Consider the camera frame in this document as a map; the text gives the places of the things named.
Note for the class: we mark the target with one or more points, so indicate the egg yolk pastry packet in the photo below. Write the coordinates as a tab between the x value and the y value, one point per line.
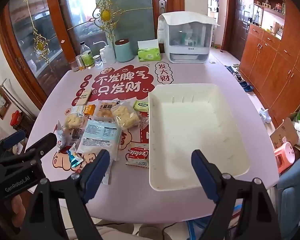
105	110

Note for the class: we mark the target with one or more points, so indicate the orange and white snack packet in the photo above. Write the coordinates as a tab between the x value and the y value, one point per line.
86	109

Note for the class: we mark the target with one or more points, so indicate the grey blue slipper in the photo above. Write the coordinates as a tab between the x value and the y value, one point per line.
230	69

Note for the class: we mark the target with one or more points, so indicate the small white bottle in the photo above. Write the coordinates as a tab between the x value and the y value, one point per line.
103	56

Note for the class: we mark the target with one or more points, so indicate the brown cracker packet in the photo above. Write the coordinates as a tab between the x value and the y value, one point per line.
83	97

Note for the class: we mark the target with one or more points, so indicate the red and white cookie packet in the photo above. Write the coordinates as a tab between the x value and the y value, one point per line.
137	156

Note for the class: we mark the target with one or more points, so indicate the red plastic container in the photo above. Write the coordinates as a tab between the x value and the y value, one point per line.
16	118

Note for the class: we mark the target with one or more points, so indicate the large light blue snack packet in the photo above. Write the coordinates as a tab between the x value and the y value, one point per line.
100	137

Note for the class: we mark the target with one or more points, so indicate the clear crumbly cake packet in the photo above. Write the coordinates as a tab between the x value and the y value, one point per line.
125	117

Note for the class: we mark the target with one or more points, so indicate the hanging dark garment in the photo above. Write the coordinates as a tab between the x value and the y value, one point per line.
215	1

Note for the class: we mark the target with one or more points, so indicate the white packet with red print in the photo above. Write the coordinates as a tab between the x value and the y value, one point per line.
61	136

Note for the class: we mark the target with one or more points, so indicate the white shoe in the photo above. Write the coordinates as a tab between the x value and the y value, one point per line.
267	117
262	112

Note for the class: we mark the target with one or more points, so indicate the clear yellow pastry packet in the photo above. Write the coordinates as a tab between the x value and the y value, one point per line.
73	121

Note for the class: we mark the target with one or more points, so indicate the clear bottle with green label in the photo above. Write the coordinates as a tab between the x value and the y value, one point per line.
87	57

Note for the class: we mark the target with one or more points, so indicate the green tissue box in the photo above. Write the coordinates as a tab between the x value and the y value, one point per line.
148	55

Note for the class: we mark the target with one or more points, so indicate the dark entry door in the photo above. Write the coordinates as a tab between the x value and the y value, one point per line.
240	30

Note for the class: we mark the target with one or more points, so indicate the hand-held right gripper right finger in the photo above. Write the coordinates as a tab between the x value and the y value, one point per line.
205	177

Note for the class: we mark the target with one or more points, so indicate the white plastic tray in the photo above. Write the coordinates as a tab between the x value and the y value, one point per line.
195	120

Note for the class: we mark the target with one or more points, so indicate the white countertop sterilizer cabinet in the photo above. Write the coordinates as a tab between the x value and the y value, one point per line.
187	55

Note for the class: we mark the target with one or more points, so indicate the small glass cup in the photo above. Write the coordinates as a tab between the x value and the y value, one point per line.
97	60

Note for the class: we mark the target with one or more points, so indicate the blue chair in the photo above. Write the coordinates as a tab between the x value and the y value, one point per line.
295	192

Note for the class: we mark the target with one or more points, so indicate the glass door with gold ornament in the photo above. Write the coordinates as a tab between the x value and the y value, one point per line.
135	17
27	30

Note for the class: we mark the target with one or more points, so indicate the metal can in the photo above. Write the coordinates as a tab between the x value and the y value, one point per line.
80	62

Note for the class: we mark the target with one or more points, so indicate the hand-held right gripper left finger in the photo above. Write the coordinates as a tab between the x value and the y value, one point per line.
97	177

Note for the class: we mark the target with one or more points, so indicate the mint green canister brown lid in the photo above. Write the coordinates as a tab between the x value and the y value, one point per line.
123	52

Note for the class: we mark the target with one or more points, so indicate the cardboard box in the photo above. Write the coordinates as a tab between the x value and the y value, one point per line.
283	132

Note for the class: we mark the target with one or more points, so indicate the black and white sneaker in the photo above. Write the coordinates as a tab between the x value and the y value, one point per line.
238	76

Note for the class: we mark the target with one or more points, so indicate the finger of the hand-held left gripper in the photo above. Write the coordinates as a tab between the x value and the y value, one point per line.
43	145
13	137

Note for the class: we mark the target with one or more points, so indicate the white cloth cover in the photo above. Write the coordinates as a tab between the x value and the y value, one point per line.
187	17

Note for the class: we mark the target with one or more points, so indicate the small dark red snack packet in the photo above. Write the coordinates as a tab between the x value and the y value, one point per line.
75	133

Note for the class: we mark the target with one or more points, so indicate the small blue and white packet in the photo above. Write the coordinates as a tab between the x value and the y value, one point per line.
75	158

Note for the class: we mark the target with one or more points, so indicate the white squeeze bottle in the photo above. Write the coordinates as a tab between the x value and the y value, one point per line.
109	55

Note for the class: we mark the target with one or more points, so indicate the person's left hand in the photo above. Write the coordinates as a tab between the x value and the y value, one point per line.
15	210

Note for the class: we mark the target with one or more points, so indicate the green snack packet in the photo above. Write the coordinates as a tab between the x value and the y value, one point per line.
141	106

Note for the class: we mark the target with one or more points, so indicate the pink plastic stool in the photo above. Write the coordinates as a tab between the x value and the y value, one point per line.
285	157

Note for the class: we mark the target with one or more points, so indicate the wooden wall cabinet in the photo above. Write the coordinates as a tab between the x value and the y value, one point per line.
277	67

